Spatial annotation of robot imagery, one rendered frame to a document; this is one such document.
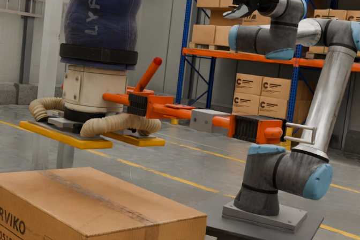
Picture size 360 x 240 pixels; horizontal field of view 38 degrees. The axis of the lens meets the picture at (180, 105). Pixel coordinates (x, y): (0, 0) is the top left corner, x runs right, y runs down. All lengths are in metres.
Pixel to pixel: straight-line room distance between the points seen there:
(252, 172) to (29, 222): 0.99
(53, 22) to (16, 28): 6.86
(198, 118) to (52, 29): 3.97
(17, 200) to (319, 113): 1.18
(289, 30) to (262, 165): 0.64
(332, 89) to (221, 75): 9.94
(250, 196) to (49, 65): 3.28
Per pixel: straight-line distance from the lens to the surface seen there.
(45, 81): 5.10
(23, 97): 11.87
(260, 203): 2.16
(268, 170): 2.12
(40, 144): 5.18
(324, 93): 2.15
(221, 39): 10.43
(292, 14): 1.73
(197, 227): 1.50
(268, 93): 9.72
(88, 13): 1.48
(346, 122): 10.37
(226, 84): 11.94
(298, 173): 2.07
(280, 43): 1.72
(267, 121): 1.09
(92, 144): 1.38
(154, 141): 1.51
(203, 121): 1.19
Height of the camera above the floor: 1.37
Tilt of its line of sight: 5 degrees down
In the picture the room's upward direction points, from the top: 6 degrees clockwise
